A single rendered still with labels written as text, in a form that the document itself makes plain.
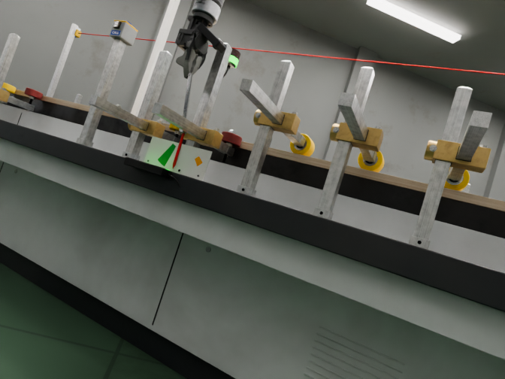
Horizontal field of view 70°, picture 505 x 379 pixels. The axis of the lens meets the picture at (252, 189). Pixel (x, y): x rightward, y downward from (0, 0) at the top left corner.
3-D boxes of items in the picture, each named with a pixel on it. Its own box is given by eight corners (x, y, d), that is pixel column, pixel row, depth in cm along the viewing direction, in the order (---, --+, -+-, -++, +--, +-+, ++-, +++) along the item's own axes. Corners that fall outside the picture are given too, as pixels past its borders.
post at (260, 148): (243, 207, 108) (291, 59, 111) (234, 204, 110) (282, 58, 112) (248, 209, 111) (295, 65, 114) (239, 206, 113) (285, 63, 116)
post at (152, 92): (125, 173, 130) (167, 50, 133) (118, 171, 132) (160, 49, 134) (131, 174, 133) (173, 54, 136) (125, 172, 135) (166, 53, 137)
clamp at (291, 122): (290, 128, 105) (295, 113, 106) (250, 121, 111) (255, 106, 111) (296, 135, 111) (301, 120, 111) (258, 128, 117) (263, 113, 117)
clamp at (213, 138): (211, 144, 116) (216, 130, 116) (179, 137, 122) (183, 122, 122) (219, 150, 121) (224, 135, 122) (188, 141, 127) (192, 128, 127)
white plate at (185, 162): (201, 180, 115) (211, 151, 115) (142, 162, 126) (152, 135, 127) (202, 180, 115) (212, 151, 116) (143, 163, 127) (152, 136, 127)
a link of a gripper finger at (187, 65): (174, 75, 121) (183, 50, 121) (188, 78, 118) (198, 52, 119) (168, 71, 118) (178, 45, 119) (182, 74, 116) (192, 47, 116)
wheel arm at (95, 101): (94, 107, 108) (98, 94, 108) (86, 106, 109) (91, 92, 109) (179, 149, 147) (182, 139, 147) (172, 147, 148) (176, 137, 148)
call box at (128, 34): (119, 38, 142) (126, 20, 142) (107, 37, 145) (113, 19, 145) (132, 47, 148) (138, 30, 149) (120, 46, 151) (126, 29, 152)
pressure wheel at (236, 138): (227, 162, 129) (237, 131, 130) (209, 157, 133) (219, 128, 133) (237, 168, 136) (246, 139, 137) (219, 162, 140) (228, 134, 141)
